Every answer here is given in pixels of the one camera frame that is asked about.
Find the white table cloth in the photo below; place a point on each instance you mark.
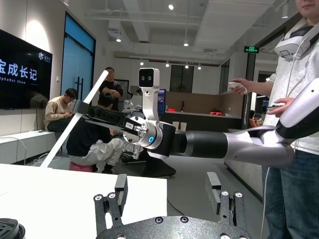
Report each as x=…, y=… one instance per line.
x=62, y=199

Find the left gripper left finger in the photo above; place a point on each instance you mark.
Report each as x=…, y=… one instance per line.
x=121, y=189

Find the white hand controller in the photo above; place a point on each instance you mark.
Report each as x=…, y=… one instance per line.
x=235, y=87

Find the person's left hand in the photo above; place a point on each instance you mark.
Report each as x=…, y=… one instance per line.
x=282, y=110

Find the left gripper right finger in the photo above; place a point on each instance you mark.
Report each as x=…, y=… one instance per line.
x=213, y=191

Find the white and black headset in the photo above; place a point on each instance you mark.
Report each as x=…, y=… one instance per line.
x=289, y=46

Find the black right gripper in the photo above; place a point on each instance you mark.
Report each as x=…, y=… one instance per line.
x=112, y=119

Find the person with headset at neck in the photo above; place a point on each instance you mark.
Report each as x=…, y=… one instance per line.
x=299, y=186

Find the blue glass door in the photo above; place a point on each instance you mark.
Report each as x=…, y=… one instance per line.
x=74, y=62

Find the long white low cabinet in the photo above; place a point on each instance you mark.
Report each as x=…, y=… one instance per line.
x=22, y=147

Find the standing person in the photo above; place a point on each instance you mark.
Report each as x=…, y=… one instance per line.
x=112, y=87

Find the dark kitchen counter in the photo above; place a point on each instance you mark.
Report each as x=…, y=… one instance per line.
x=204, y=122

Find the person's right hand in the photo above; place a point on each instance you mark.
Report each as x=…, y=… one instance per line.
x=240, y=85

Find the crouching person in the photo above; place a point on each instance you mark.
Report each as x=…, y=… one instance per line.
x=84, y=139

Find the green exit sign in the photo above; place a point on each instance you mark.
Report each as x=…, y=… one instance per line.
x=251, y=49

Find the distant seated person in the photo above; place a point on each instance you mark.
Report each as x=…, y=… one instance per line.
x=253, y=119

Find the black robot stand base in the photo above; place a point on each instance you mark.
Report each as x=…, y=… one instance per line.
x=159, y=166

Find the pink stool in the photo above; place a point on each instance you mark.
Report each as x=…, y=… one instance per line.
x=79, y=166

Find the large black wall screen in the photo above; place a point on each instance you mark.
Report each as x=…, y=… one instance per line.
x=22, y=74

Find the long white stick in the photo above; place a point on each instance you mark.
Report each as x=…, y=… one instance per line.
x=59, y=139

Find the upright computer monitor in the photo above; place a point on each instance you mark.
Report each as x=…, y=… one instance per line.
x=162, y=102

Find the round black object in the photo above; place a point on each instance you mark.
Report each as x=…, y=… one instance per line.
x=10, y=229

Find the dark hand device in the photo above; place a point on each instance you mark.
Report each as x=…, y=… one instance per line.
x=275, y=106

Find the white paper cup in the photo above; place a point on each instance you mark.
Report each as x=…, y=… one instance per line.
x=176, y=126
x=183, y=126

